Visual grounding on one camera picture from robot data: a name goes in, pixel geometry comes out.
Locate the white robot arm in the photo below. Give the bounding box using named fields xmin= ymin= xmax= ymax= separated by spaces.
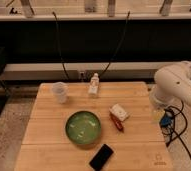
xmin=149 ymin=61 xmax=191 ymax=108

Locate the small white bottle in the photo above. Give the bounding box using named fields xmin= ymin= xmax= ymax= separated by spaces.
xmin=88 ymin=73 xmax=99 ymax=96

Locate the white rectangular box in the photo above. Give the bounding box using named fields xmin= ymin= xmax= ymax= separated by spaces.
xmin=109 ymin=104 xmax=129 ymax=122

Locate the clear plastic cup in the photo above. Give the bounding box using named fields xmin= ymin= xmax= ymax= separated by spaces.
xmin=51 ymin=82 xmax=68 ymax=104

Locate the green round bowl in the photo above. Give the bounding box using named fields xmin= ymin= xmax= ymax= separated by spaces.
xmin=65 ymin=111 xmax=101 ymax=145

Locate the red small tool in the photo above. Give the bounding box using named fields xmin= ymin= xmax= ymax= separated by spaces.
xmin=110 ymin=114 xmax=124 ymax=132

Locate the black smartphone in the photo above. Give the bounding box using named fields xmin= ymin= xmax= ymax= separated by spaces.
xmin=89 ymin=144 xmax=113 ymax=171

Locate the blue connector box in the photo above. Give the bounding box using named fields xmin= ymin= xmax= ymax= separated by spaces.
xmin=159 ymin=113 xmax=173 ymax=127

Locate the wall power outlet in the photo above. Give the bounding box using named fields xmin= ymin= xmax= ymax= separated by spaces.
xmin=78 ymin=70 xmax=86 ymax=80

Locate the right black hanging cable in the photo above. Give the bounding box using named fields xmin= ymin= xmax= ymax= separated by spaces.
xmin=99 ymin=10 xmax=131 ymax=79

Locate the black hanging cable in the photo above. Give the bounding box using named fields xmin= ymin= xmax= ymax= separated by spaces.
xmin=52 ymin=11 xmax=70 ymax=81
xmin=99 ymin=10 xmax=131 ymax=79

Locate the left black hanging cable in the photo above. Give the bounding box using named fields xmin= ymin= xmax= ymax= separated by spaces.
xmin=52 ymin=11 xmax=70 ymax=81

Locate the black floor cable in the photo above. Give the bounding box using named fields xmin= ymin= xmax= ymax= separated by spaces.
xmin=161 ymin=99 xmax=191 ymax=171

